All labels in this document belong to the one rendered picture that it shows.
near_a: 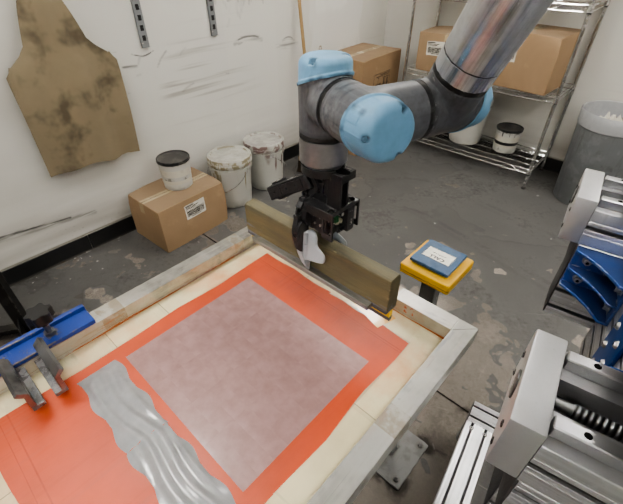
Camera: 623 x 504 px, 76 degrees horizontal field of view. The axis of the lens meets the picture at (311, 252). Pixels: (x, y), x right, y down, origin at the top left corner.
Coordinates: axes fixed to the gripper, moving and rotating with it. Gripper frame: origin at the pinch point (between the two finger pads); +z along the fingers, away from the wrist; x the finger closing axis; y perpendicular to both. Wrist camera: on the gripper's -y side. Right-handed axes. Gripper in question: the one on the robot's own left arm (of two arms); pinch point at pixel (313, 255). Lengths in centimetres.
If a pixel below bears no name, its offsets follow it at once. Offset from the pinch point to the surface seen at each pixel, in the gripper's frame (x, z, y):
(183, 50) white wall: 101, 7, -200
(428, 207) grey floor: 200, 109, -66
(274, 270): 2.6, 14.0, -14.7
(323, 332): -3.7, 14.1, 6.1
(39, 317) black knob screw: -40.9, 3.6, -26.3
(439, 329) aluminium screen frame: 10.8, 12.2, 23.2
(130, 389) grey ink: -36.0, 13.4, -9.7
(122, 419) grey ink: -39.5, 13.7, -5.8
